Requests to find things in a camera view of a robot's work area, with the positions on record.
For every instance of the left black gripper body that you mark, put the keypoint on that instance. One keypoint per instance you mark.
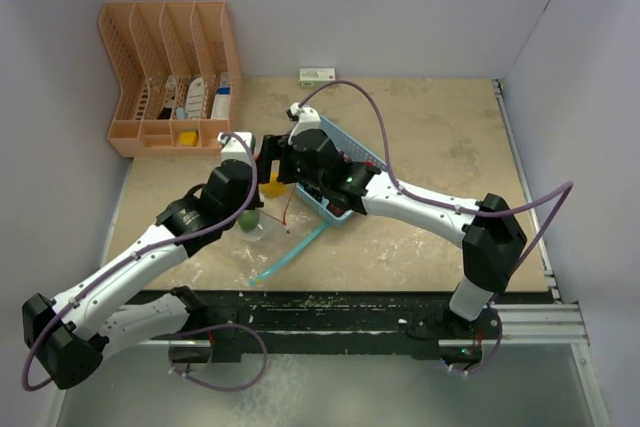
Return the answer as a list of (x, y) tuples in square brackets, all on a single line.
[(239, 207)]

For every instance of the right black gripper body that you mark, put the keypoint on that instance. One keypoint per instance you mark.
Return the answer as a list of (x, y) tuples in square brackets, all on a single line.
[(312, 179)]

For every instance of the mango toy fruit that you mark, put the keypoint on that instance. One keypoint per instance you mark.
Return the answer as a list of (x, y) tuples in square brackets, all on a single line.
[(249, 220)]

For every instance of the yellow lemon toy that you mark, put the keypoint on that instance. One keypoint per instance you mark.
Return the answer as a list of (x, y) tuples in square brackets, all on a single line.
[(273, 188)]

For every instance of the clear zip top bag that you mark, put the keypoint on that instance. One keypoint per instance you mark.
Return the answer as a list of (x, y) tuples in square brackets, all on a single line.
[(284, 222)]

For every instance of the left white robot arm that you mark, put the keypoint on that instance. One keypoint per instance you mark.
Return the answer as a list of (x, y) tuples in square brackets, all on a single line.
[(71, 334)]

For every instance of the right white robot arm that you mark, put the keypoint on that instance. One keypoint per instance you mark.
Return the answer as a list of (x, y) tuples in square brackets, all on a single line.
[(490, 238)]

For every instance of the blue plastic basket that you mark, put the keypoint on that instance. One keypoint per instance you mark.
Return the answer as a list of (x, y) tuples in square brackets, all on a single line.
[(350, 149)]

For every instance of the white blue tube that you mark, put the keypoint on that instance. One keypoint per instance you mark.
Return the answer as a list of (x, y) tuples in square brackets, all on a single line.
[(222, 99)]

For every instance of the yellow sponge block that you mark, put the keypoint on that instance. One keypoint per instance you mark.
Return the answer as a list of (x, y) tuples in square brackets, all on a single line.
[(188, 138)]

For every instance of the small green white box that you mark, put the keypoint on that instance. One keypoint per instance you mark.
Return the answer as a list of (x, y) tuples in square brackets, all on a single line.
[(314, 77)]

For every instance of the white patterned pouch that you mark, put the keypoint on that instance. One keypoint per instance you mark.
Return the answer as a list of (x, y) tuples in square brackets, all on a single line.
[(193, 105)]

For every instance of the teal plastic strip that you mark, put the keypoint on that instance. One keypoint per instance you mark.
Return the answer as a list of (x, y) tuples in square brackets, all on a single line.
[(288, 257)]

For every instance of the black white card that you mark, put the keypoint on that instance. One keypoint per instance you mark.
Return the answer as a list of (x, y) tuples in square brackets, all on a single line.
[(168, 102)]

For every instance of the orange desk organizer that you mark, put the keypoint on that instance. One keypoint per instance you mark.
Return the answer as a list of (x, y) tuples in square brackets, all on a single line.
[(179, 73)]

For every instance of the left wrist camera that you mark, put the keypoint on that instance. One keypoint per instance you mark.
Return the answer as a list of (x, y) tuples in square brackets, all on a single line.
[(237, 146)]

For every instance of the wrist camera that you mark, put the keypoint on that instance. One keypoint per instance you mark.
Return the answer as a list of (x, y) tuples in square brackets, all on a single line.
[(303, 118), (237, 146)]

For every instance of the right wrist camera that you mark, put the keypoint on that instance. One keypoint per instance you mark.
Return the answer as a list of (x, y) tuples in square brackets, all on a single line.
[(303, 118)]

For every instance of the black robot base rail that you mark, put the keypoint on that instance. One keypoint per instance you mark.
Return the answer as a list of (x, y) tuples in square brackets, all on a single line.
[(229, 324)]

